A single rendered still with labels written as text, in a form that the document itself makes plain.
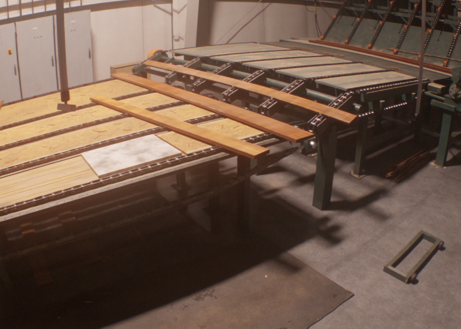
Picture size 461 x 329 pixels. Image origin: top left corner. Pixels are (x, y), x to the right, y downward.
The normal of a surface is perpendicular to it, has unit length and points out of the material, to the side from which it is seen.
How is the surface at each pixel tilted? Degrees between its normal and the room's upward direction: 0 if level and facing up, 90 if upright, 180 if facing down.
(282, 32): 89
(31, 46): 90
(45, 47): 90
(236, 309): 0
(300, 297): 0
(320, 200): 90
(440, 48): 47
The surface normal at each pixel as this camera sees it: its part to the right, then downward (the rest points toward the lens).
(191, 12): 0.57, 0.45
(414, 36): -0.61, -0.46
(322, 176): -0.82, 0.24
